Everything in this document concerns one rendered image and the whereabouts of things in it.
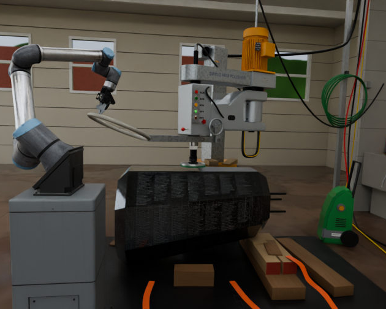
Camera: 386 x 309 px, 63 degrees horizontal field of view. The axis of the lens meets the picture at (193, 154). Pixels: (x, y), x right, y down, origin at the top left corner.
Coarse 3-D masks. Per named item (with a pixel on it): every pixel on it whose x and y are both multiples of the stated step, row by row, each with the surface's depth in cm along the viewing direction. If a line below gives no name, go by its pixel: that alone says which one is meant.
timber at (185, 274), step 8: (176, 264) 245; (184, 264) 245; (192, 264) 245; (200, 264) 246; (208, 264) 246; (176, 272) 234; (184, 272) 234; (192, 272) 235; (200, 272) 235; (208, 272) 235; (176, 280) 235; (184, 280) 235; (192, 280) 235; (200, 280) 236; (208, 280) 236
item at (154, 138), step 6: (156, 138) 246; (162, 138) 248; (168, 138) 251; (174, 138) 254; (180, 138) 257; (186, 138) 260; (192, 138) 263; (198, 138) 266; (204, 138) 270; (210, 138) 273
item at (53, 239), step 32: (32, 192) 166; (96, 192) 169; (32, 224) 152; (64, 224) 154; (96, 224) 161; (32, 256) 154; (64, 256) 156; (96, 256) 162; (32, 288) 155; (64, 288) 157; (96, 288) 163
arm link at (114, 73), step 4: (112, 68) 244; (116, 68) 244; (108, 72) 241; (112, 72) 242; (116, 72) 244; (120, 72) 246; (108, 76) 243; (112, 76) 243; (116, 76) 244; (120, 76) 248; (108, 80) 243; (112, 80) 243; (116, 80) 245; (116, 84) 247
